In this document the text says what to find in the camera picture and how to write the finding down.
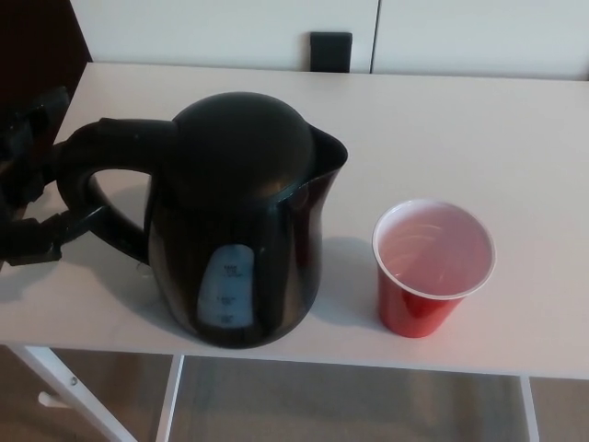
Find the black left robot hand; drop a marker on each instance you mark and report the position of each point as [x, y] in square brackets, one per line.
[20, 152]

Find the black electric kettle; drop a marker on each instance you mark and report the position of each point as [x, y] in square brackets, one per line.
[239, 193]

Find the red plastic cup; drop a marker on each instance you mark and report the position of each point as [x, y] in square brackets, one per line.
[414, 308]

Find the white cabinet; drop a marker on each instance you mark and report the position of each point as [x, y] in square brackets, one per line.
[207, 27]

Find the white hook on table leg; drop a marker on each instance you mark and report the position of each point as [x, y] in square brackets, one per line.
[46, 398]

